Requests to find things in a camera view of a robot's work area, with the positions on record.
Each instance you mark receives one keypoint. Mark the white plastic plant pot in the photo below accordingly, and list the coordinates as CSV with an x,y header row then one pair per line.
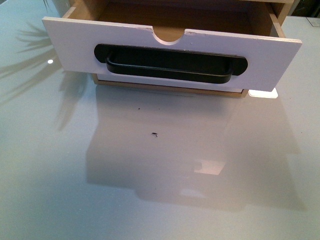
x,y
62,6

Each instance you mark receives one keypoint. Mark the wooden drawer cabinet frame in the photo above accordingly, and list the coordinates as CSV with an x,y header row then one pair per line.
x,y
172,86

